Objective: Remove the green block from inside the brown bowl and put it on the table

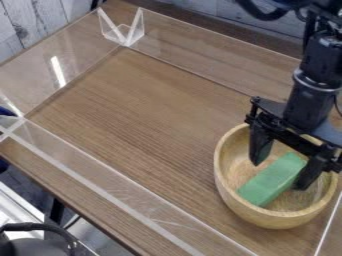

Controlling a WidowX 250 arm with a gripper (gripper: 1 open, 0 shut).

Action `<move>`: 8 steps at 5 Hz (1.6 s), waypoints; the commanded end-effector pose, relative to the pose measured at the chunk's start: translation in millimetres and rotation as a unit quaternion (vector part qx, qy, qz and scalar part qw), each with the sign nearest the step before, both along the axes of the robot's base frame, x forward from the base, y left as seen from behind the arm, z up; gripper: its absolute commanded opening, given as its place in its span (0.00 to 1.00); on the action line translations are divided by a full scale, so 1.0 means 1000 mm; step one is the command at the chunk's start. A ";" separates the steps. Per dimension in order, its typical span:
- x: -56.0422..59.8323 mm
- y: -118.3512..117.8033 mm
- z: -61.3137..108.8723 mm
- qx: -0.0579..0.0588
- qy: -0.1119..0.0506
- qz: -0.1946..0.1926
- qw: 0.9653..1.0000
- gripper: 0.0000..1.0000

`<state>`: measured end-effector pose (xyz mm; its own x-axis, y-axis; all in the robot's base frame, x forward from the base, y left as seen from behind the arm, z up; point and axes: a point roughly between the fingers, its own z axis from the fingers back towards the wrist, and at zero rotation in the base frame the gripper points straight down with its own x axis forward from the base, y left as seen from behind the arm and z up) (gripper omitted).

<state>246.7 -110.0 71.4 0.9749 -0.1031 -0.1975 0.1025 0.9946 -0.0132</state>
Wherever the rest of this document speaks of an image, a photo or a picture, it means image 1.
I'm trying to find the clear acrylic front wall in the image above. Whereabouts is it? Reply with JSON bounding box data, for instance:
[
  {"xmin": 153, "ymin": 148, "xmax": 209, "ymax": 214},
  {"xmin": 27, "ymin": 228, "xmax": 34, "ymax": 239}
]
[{"xmin": 0, "ymin": 97, "xmax": 257, "ymax": 256}]

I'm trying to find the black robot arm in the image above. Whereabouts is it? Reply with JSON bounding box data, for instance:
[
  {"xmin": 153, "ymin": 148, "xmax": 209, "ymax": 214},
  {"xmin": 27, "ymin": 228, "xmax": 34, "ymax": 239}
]
[{"xmin": 237, "ymin": 0, "xmax": 342, "ymax": 190}]

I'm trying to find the blue object at left edge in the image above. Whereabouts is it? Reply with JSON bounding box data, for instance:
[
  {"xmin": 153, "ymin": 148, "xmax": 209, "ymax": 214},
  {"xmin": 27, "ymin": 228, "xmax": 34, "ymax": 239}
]
[{"xmin": 0, "ymin": 106, "xmax": 18, "ymax": 117}]

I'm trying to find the clear acrylic corner bracket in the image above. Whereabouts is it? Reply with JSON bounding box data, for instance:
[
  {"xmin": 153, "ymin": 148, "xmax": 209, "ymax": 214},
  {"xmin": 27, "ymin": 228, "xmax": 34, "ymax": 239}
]
[{"xmin": 97, "ymin": 8, "xmax": 145, "ymax": 47}]

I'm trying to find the brown wooden bowl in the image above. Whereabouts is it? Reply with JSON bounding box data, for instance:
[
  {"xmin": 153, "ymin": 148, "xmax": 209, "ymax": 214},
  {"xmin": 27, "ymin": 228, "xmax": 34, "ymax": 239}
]
[{"xmin": 214, "ymin": 124, "xmax": 339, "ymax": 230}]

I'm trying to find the black table leg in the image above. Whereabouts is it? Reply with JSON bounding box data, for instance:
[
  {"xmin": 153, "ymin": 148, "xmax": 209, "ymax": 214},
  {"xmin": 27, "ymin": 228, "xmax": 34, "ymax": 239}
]
[{"xmin": 50, "ymin": 199, "xmax": 66, "ymax": 224}]

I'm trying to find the green rectangular block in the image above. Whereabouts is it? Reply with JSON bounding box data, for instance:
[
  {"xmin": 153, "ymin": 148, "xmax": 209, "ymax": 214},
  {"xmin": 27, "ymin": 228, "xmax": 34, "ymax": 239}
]
[{"xmin": 237, "ymin": 152, "xmax": 306, "ymax": 207}]

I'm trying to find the black metal mount plate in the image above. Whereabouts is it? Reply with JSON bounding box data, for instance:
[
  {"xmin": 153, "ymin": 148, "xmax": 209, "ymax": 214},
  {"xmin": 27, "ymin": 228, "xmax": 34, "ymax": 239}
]
[{"xmin": 45, "ymin": 231, "xmax": 101, "ymax": 256}]

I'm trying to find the black cable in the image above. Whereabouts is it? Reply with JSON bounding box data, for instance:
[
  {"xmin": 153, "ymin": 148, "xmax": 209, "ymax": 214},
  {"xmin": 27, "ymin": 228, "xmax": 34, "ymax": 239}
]
[{"xmin": 0, "ymin": 222, "xmax": 78, "ymax": 256}]

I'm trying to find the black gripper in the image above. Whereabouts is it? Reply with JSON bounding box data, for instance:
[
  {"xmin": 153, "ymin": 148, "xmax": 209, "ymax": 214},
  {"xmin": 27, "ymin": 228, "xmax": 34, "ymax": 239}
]
[{"xmin": 246, "ymin": 68, "xmax": 342, "ymax": 191}]

